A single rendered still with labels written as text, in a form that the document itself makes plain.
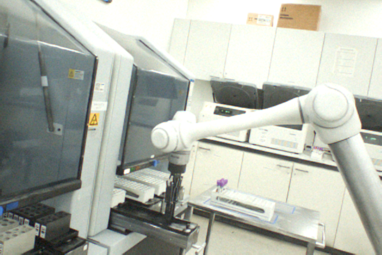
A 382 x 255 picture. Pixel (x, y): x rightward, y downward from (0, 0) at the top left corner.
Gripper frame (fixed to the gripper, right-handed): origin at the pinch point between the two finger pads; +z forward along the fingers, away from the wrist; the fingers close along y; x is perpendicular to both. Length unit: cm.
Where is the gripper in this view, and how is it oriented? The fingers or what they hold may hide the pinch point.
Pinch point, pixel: (169, 209)
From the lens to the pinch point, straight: 147.8
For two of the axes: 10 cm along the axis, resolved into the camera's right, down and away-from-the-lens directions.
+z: -1.6, 9.8, 0.6
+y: -3.4, 0.0, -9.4
